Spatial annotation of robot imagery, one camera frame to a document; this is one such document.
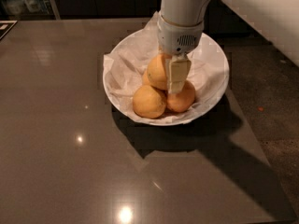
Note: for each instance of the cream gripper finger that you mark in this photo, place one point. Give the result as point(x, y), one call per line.
point(177, 70)

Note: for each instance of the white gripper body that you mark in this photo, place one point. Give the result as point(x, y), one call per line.
point(177, 38)

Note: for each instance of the black tray at left edge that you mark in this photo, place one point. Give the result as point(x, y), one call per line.
point(5, 27)

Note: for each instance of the white crumpled paper liner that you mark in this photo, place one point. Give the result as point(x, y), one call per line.
point(130, 62)

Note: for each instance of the clear containers in background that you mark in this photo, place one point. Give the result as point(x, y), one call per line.
point(24, 7)

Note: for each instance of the hidden back orange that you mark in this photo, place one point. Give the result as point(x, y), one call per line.
point(145, 80)

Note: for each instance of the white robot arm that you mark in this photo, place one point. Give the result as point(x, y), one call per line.
point(181, 23)

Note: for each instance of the white bowl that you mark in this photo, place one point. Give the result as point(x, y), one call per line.
point(211, 56)

